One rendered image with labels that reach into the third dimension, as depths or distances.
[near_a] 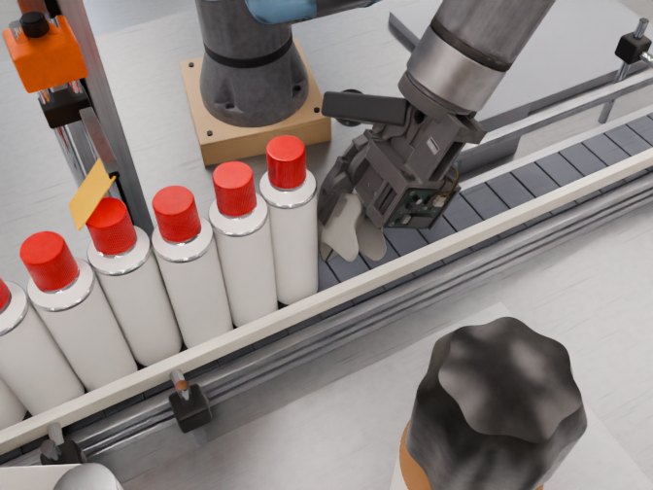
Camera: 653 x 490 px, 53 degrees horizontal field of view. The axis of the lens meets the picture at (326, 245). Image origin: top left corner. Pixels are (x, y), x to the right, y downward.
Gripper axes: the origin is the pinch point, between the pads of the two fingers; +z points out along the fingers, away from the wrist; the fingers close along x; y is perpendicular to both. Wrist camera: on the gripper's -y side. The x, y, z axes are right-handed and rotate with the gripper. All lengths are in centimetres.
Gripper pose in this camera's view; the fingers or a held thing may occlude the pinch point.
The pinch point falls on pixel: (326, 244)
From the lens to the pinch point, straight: 67.8
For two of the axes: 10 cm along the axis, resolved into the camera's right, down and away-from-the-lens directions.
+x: 7.7, 0.0, 6.4
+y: 4.7, 6.9, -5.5
